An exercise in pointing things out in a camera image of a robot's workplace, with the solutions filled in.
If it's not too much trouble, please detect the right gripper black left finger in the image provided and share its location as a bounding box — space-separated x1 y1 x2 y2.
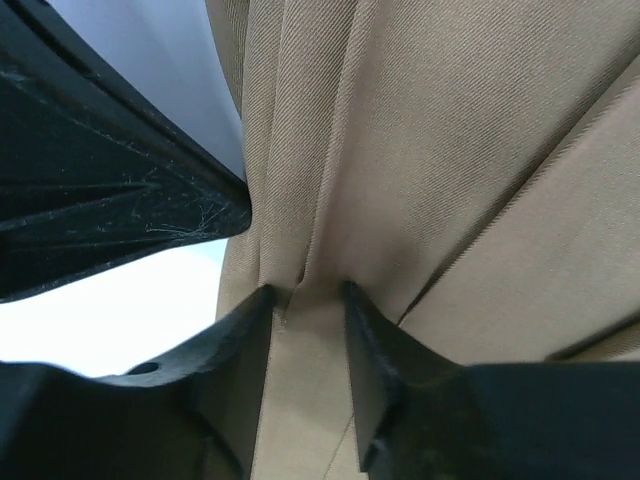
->
1 286 275 479

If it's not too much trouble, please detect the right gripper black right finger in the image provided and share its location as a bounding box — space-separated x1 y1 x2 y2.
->
342 281 639 479

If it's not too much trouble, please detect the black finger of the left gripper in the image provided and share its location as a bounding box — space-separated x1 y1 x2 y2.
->
1 1 251 302

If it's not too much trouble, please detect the tan brown skirt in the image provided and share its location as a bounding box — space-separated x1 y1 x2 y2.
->
207 1 639 479

